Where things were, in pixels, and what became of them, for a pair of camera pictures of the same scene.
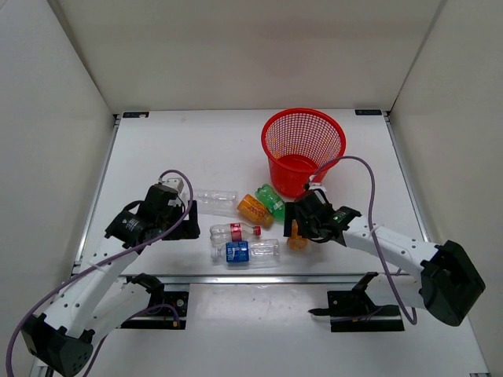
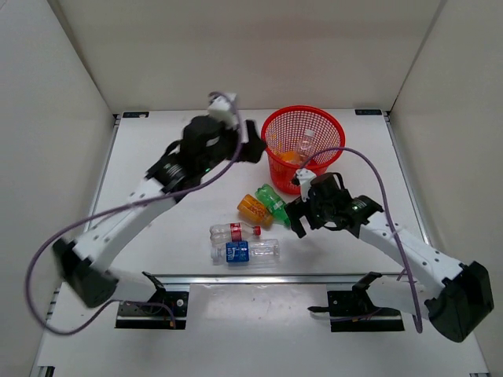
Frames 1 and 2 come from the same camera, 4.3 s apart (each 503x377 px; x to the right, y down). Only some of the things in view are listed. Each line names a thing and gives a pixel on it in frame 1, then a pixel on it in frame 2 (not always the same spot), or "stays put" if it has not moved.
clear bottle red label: [223, 233] stays put
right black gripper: [294, 212] -> [298, 209]
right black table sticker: [368, 112] stays put
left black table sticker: [135, 114] stays put
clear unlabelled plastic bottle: [218, 203] -> [306, 145]
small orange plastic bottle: [296, 243] -> [290, 156]
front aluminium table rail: [271, 279] stays put
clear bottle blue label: [241, 251] stays put
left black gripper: [190, 228] -> [251, 150]
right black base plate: [355, 303] stays put
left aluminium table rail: [109, 148] stays put
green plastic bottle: [272, 202] stays put
